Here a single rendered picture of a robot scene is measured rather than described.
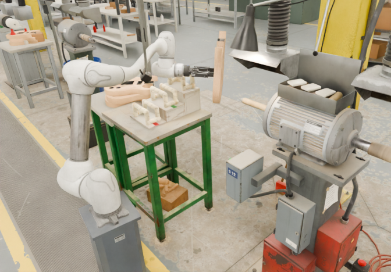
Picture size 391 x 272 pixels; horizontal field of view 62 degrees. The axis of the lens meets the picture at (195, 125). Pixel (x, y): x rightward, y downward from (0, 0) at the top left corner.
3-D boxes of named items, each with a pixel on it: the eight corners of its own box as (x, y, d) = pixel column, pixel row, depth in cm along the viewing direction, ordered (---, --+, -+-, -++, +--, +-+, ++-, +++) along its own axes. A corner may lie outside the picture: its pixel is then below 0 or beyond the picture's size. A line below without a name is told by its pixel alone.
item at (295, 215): (309, 244, 163) (324, 153, 137) (297, 256, 158) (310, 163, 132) (284, 228, 174) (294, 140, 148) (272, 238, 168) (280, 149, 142)
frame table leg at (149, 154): (166, 240, 255) (153, 142, 212) (160, 244, 252) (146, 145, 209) (162, 236, 259) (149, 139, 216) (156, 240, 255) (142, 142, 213)
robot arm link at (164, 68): (173, 79, 210) (173, 58, 207) (149, 77, 212) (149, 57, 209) (176, 77, 221) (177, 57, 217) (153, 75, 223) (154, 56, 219)
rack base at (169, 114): (185, 115, 237) (184, 103, 233) (167, 122, 228) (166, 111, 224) (164, 104, 256) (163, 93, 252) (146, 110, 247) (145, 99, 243)
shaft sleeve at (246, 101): (271, 113, 167) (273, 107, 167) (267, 113, 165) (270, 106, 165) (245, 103, 180) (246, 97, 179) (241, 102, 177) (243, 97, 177)
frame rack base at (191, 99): (201, 109, 245) (200, 88, 237) (185, 115, 237) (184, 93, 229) (179, 99, 264) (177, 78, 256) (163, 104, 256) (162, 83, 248)
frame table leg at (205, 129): (213, 209, 283) (210, 117, 240) (208, 213, 279) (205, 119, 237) (209, 206, 286) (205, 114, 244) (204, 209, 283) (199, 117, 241)
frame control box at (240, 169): (291, 207, 159) (297, 163, 147) (263, 229, 147) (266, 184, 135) (252, 184, 176) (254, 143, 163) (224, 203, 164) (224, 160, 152)
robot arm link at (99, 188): (107, 218, 173) (100, 185, 162) (83, 208, 181) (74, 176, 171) (127, 199, 185) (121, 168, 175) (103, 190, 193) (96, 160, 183)
